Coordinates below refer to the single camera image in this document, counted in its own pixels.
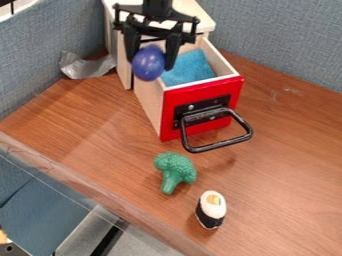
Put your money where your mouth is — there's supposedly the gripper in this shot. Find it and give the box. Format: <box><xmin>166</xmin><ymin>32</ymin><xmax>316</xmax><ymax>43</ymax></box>
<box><xmin>110</xmin><ymin>2</ymin><xmax>202</xmax><ymax>72</ymax></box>

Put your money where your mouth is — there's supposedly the purple toy eggplant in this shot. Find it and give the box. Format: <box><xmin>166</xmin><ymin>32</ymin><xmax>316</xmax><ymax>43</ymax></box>
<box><xmin>130</xmin><ymin>44</ymin><xmax>167</xmax><ymax>82</ymax></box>

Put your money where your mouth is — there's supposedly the drawer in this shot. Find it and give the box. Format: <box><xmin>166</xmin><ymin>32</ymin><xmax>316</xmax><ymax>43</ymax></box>
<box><xmin>132</xmin><ymin>35</ymin><xmax>256</xmax><ymax>154</ymax></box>

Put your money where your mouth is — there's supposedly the blue cloth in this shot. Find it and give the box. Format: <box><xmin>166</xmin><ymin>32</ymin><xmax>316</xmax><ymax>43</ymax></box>
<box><xmin>158</xmin><ymin>48</ymin><xmax>218</xmax><ymax>88</ymax></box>

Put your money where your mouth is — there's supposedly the grey cloth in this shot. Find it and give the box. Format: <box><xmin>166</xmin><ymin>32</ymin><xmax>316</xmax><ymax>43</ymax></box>
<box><xmin>58</xmin><ymin>49</ymin><xmax>118</xmax><ymax>80</ymax></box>

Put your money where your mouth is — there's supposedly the green toy broccoli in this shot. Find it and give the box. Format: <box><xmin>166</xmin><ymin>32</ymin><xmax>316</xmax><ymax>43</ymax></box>
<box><xmin>152</xmin><ymin>151</ymin><xmax>200</xmax><ymax>196</ymax></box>

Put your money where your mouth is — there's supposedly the toy sushi roll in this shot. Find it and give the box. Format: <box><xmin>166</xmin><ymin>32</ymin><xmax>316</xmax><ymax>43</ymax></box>
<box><xmin>193</xmin><ymin>190</ymin><xmax>229</xmax><ymax>231</ymax></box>

